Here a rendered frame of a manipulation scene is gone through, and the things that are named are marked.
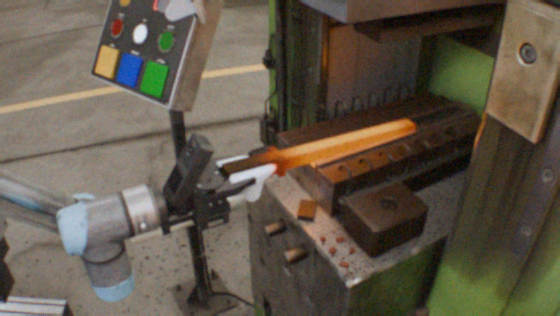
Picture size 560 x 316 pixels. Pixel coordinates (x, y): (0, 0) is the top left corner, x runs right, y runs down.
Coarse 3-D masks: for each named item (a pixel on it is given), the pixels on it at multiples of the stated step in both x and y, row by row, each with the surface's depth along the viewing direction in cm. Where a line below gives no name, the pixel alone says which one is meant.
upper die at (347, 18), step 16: (304, 0) 71; (320, 0) 68; (336, 0) 64; (352, 0) 62; (368, 0) 63; (384, 0) 65; (400, 0) 66; (416, 0) 68; (432, 0) 69; (448, 0) 71; (464, 0) 73; (480, 0) 75; (496, 0) 77; (336, 16) 65; (352, 16) 64; (368, 16) 65; (384, 16) 66
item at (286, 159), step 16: (368, 128) 90; (384, 128) 91; (400, 128) 91; (320, 144) 84; (336, 144) 85; (352, 144) 86; (368, 144) 88; (240, 160) 78; (256, 160) 79; (272, 160) 79; (288, 160) 80; (304, 160) 82
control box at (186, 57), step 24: (120, 0) 118; (144, 0) 113; (216, 0) 107; (144, 24) 112; (168, 24) 108; (192, 24) 104; (216, 24) 110; (120, 48) 117; (144, 48) 112; (168, 48) 108; (192, 48) 107; (144, 72) 112; (192, 72) 109; (144, 96) 112; (168, 96) 108; (192, 96) 112
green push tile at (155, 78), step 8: (152, 64) 110; (160, 64) 109; (152, 72) 110; (160, 72) 108; (168, 72) 108; (144, 80) 111; (152, 80) 109; (160, 80) 108; (144, 88) 111; (152, 88) 109; (160, 88) 108; (160, 96) 108
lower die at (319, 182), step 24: (432, 96) 109; (336, 120) 99; (360, 120) 97; (384, 120) 97; (456, 120) 97; (480, 120) 98; (288, 144) 92; (384, 144) 89; (408, 144) 90; (432, 144) 90; (456, 144) 93; (312, 168) 85; (336, 168) 83; (360, 168) 83; (384, 168) 84; (312, 192) 88; (336, 192) 81
